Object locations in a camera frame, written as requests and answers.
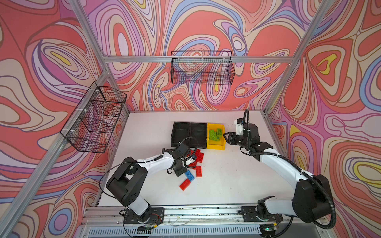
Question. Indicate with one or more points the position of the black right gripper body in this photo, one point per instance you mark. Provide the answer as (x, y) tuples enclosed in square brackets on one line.
[(239, 140)]

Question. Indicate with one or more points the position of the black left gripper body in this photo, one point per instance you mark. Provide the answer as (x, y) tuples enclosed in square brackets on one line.
[(181, 170)]

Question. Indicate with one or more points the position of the green lego brick front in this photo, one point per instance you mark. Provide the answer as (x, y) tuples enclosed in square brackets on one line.
[(219, 133)]

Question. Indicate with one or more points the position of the green lego brick large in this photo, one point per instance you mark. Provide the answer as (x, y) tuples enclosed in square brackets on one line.
[(213, 135)]

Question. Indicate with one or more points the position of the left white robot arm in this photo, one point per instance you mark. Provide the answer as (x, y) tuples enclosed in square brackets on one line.
[(126, 182)]

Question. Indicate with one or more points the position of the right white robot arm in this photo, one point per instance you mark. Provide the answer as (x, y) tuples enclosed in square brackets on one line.
[(312, 201)]

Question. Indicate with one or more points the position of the black plastic bin left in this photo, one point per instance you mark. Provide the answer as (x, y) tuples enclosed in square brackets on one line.
[(180, 131)]

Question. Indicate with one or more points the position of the black plastic bin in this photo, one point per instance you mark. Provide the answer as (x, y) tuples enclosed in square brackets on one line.
[(199, 132), (180, 131)]

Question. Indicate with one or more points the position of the red arch lego piece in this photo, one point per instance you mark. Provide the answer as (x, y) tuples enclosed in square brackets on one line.
[(193, 165)]

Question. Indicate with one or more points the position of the red lego brick top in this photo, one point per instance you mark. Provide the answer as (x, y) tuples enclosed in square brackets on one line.
[(199, 156)]

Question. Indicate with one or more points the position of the red lego brick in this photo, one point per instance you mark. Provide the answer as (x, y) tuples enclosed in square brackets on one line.
[(185, 184), (199, 156), (198, 171)]

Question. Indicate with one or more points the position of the red lego brick middle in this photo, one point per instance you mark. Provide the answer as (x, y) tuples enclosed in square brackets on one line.
[(198, 171)]

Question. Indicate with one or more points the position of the blue lego brick lower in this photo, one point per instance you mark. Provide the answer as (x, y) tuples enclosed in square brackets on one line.
[(189, 175)]

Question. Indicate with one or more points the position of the black plastic bin middle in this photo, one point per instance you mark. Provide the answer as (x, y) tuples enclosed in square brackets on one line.
[(199, 132)]

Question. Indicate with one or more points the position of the yellow plastic bin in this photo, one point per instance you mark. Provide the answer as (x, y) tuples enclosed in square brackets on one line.
[(216, 145)]

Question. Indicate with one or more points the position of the red lego brick front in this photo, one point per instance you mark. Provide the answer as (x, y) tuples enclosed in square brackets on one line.
[(185, 184)]

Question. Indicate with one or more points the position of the aluminium front rail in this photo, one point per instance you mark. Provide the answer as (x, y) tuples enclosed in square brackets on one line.
[(192, 221)]

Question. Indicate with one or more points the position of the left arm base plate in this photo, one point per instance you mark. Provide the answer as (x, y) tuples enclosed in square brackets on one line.
[(154, 216)]

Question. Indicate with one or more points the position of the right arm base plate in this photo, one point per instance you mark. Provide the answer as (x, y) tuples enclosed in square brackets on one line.
[(258, 214)]

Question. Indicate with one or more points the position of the black wire basket back wall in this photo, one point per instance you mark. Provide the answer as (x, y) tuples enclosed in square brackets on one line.
[(202, 67)]

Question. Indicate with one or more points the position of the black wire basket wall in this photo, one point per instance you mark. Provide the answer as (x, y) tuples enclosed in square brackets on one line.
[(99, 111), (202, 67)]

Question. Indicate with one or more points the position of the black wire basket left wall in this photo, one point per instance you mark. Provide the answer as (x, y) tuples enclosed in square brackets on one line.
[(99, 111)]

